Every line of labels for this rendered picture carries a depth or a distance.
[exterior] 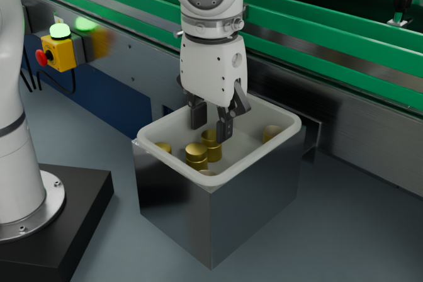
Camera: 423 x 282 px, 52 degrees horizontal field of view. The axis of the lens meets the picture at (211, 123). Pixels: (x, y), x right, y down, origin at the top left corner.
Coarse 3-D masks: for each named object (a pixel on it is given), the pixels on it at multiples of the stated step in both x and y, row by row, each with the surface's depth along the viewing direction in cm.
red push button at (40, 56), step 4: (36, 52) 100; (40, 52) 99; (36, 56) 101; (40, 56) 99; (44, 56) 99; (48, 56) 101; (40, 60) 100; (44, 60) 100; (40, 64) 101; (44, 64) 100
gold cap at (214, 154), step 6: (204, 132) 71; (210, 132) 71; (204, 138) 70; (210, 138) 70; (210, 144) 70; (216, 144) 70; (210, 150) 70; (216, 150) 71; (210, 156) 71; (216, 156) 71
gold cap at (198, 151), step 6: (192, 144) 68; (198, 144) 68; (204, 144) 69; (186, 150) 67; (192, 150) 67; (198, 150) 67; (204, 150) 67; (186, 156) 68; (192, 156) 67; (198, 156) 66; (204, 156) 67; (186, 162) 68; (192, 162) 67; (198, 162) 67; (204, 162) 68; (198, 168) 68; (204, 168) 68
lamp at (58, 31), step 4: (56, 24) 101; (60, 24) 101; (64, 24) 102; (52, 28) 100; (56, 28) 100; (60, 28) 100; (64, 28) 100; (68, 28) 101; (52, 32) 100; (56, 32) 100; (60, 32) 100; (64, 32) 100; (68, 32) 101; (52, 36) 101; (56, 36) 100; (60, 36) 100; (64, 36) 101; (68, 36) 101
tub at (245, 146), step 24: (168, 120) 70; (216, 120) 79; (240, 120) 79; (264, 120) 75; (288, 120) 71; (144, 144) 64; (240, 144) 76; (264, 144) 64; (192, 168) 59; (216, 168) 70; (240, 168) 60
